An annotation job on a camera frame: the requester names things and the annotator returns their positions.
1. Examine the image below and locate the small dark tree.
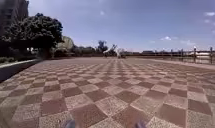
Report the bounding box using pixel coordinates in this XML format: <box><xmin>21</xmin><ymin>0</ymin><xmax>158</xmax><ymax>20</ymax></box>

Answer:
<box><xmin>96</xmin><ymin>40</ymin><xmax>109</xmax><ymax>54</ymax></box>

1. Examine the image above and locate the pale domed building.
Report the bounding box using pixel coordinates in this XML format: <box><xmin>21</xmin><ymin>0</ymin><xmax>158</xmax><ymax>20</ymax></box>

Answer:
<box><xmin>56</xmin><ymin>35</ymin><xmax>75</xmax><ymax>53</ymax></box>

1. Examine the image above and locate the row of bushes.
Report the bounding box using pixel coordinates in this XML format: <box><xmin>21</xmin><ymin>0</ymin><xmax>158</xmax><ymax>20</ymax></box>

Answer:
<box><xmin>53</xmin><ymin>45</ymin><xmax>106</xmax><ymax>58</ymax></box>

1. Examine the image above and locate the tall dark building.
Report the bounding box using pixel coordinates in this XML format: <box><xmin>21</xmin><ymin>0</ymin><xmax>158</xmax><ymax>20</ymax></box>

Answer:
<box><xmin>0</xmin><ymin>0</ymin><xmax>30</xmax><ymax>44</ymax></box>

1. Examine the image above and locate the large dark green tree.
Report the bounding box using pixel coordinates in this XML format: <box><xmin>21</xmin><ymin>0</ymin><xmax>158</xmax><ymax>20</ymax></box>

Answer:
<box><xmin>1</xmin><ymin>13</ymin><xmax>64</xmax><ymax>60</ymax></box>

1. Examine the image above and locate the dark asphalt road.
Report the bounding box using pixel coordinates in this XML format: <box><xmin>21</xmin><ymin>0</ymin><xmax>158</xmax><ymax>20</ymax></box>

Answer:
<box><xmin>0</xmin><ymin>59</ymin><xmax>43</xmax><ymax>86</ymax></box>

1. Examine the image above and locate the robot's own part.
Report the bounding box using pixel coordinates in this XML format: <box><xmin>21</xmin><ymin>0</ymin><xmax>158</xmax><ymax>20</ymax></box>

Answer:
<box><xmin>134</xmin><ymin>121</ymin><xmax>148</xmax><ymax>128</ymax></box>
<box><xmin>63</xmin><ymin>119</ymin><xmax>77</xmax><ymax>128</ymax></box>

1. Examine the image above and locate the low green hedge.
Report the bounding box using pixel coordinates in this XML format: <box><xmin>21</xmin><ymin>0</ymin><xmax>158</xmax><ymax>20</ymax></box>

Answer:
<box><xmin>0</xmin><ymin>55</ymin><xmax>36</xmax><ymax>65</ymax></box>

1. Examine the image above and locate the checkered stone paving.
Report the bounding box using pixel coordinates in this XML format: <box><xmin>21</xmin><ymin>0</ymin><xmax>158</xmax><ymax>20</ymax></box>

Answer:
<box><xmin>0</xmin><ymin>57</ymin><xmax>215</xmax><ymax>128</ymax></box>

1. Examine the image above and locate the pale kerb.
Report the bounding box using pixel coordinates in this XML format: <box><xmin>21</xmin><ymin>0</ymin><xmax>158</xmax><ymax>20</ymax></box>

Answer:
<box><xmin>0</xmin><ymin>59</ymin><xmax>38</xmax><ymax>70</ymax></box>

